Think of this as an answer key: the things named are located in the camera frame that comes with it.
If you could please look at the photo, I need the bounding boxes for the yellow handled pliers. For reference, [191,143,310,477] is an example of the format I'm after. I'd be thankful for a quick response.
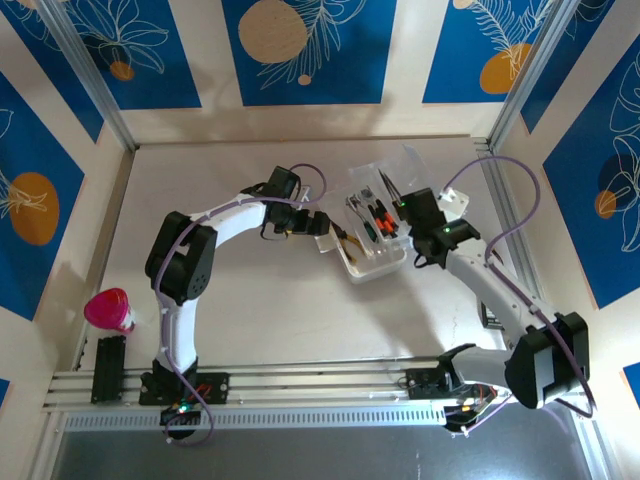
[333,223,371,264]

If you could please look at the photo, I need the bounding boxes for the red handled ratchet wrench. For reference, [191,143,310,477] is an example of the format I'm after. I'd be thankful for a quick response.
[359,187,396,237]

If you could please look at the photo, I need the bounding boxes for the clear plastic tool box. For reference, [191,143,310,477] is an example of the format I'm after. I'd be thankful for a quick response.
[313,143,435,286]

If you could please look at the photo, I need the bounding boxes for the row of small screwdrivers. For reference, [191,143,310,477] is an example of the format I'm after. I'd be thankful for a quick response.
[378,168,402,205]

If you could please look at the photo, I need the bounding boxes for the black screwdriver bit holder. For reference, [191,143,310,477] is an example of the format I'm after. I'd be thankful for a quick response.
[479,299,505,331]

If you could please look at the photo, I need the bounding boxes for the black controller board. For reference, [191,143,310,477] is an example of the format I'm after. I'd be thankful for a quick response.
[158,401,202,427]
[442,384,506,435]

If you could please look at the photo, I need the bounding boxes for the pink plastic cup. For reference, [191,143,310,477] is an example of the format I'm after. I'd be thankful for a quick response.
[83,287,137,334]

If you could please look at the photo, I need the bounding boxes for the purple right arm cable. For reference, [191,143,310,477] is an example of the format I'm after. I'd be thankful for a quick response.
[442,155,599,437]

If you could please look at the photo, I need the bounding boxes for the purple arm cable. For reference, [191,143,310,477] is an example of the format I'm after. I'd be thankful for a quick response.
[152,162,330,449]
[442,155,599,437]

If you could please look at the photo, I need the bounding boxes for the blue floral wall panel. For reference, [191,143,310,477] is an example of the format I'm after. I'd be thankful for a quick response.
[221,0,399,107]
[519,0,640,134]
[542,47,640,311]
[0,0,105,145]
[0,69,86,322]
[422,0,556,105]
[64,0,203,110]

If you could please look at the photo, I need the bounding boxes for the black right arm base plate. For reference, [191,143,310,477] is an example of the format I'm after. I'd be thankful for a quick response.
[405,367,451,401]

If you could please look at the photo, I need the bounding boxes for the aluminium front rail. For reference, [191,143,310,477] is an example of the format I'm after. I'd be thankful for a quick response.
[42,355,594,416]

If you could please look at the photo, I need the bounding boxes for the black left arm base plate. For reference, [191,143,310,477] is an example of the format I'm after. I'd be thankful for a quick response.
[138,370,231,407]

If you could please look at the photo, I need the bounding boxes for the slotted grey cable tray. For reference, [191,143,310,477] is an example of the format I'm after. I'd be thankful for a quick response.
[62,405,449,432]

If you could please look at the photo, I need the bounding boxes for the aluminium corner post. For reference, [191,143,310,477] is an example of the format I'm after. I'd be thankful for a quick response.
[37,0,139,151]
[487,0,576,149]

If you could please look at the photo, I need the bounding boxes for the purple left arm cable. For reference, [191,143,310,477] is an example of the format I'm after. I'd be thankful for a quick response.
[152,162,330,449]

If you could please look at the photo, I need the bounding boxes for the black extrusion bracket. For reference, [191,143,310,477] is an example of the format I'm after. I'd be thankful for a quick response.
[89,335,126,404]

